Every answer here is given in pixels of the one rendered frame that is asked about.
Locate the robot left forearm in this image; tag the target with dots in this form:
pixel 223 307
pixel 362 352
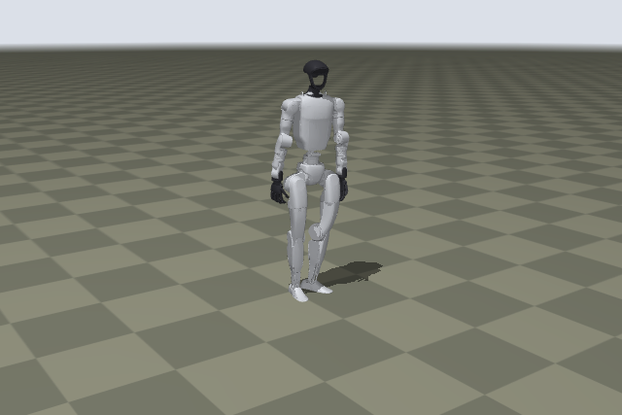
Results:
pixel 341 157

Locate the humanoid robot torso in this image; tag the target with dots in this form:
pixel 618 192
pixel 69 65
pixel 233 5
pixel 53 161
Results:
pixel 311 129

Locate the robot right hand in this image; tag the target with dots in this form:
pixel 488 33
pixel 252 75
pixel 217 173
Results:
pixel 277 188

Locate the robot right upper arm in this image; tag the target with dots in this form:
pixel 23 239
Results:
pixel 289 108

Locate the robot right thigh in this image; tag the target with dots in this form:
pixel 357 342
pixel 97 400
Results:
pixel 297 204

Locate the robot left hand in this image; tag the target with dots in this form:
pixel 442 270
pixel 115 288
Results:
pixel 343 184

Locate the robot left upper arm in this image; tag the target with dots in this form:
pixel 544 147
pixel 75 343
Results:
pixel 340 136

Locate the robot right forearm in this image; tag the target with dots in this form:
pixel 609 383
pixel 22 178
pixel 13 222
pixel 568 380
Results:
pixel 279 158

